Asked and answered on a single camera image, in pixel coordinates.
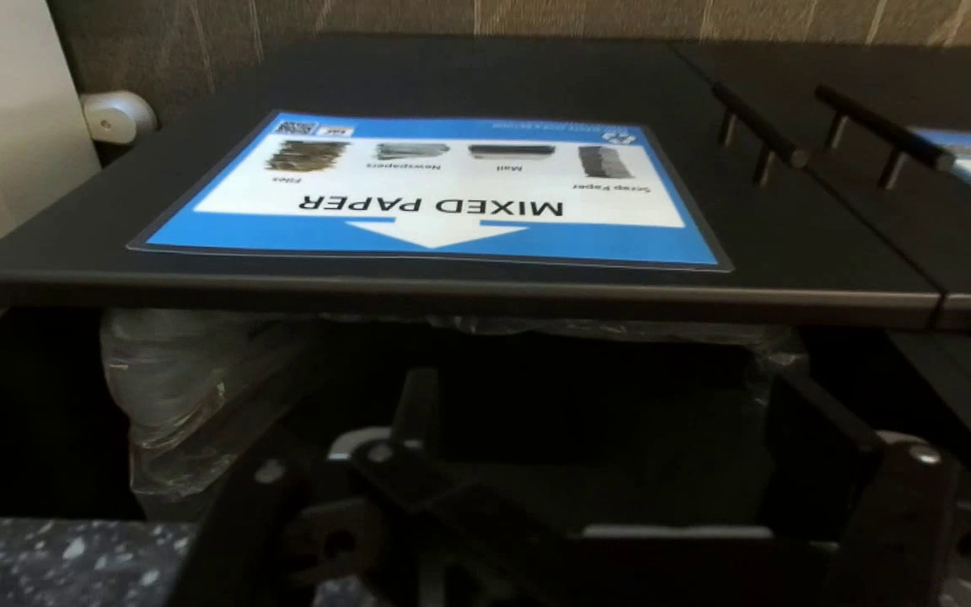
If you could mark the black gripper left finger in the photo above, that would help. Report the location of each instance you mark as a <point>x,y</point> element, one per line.
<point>285,516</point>

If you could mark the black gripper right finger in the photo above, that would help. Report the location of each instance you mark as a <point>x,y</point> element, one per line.
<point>903,516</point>

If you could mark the clear plastic bin liner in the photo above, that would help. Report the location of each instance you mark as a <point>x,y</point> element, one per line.
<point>182,393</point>

